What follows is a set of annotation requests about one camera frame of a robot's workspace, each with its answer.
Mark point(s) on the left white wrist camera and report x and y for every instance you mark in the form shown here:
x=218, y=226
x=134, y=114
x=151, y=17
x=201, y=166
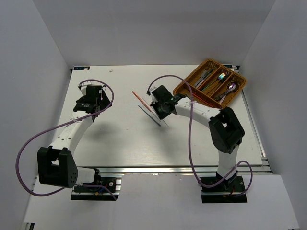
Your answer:
x=82, y=87

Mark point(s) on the iridescent rainbow fork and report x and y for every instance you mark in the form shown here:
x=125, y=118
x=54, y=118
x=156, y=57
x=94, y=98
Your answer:
x=220, y=77

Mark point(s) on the teal chopstick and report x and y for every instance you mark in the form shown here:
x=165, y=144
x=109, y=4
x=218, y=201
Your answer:
x=149, y=116

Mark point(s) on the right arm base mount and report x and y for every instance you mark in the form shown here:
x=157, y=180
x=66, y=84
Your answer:
x=222, y=194

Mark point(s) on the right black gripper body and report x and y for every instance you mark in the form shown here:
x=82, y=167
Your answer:
x=159, y=109

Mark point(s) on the silver patterned table knife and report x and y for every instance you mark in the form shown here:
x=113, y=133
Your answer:
x=206, y=72

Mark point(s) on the orange wicker cutlery tray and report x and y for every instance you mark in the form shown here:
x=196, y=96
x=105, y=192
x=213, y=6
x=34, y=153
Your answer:
x=231, y=76

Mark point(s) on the blue label sticker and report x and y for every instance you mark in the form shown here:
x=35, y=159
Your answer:
x=78, y=68

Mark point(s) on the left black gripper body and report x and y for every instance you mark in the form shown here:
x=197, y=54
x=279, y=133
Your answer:
x=104, y=100

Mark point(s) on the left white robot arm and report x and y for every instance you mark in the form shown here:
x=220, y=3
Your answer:
x=56, y=165

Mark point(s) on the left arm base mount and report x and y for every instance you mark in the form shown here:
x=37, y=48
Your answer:
x=106, y=187

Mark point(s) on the orange white chopstick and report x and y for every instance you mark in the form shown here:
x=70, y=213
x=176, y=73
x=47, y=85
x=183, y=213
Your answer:
x=141, y=100

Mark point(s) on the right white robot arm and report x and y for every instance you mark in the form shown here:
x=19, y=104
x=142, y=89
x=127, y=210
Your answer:
x=225, y=129

